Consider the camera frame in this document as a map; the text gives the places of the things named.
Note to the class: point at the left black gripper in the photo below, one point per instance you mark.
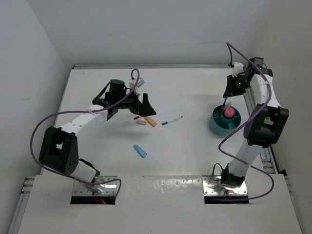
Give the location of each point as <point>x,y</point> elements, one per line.
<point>144,108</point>

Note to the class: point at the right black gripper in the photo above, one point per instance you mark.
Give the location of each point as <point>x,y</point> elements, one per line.
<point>230,90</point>

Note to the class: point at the pink highlighter marker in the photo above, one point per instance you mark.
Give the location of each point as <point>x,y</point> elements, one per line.
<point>229,112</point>

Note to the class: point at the dark red ink refill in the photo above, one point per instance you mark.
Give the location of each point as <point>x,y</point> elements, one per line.
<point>217,115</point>

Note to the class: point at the green capped white marker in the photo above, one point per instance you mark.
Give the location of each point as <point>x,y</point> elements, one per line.
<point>171,120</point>

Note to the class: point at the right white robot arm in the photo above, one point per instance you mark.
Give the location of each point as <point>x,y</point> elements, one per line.
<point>266,122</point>

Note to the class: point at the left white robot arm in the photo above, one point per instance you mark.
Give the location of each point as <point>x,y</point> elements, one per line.
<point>59,150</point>

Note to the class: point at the orange highlighter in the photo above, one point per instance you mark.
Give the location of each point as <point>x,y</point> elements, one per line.
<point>150,121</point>

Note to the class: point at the grey eraser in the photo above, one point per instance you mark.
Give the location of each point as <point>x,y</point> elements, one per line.
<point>141,122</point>

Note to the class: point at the teal round divided organizer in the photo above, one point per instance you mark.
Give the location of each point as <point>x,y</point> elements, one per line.
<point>223,126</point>

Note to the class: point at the blue highlighter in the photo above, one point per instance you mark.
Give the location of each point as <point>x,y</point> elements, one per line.
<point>140,151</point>

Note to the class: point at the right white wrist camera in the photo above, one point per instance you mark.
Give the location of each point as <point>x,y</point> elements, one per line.
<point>237,68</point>

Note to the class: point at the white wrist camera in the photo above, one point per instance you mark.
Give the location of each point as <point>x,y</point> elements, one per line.
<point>135,84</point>
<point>237,68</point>

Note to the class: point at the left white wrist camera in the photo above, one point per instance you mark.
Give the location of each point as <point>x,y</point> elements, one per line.
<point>135,84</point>

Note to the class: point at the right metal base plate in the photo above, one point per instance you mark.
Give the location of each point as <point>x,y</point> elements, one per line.
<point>213,187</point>

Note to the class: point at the metal base plate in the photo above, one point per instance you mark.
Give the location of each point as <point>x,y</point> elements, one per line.
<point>213,187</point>
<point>80,189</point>

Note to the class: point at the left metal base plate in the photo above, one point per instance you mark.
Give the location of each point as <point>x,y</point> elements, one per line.
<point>80,189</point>

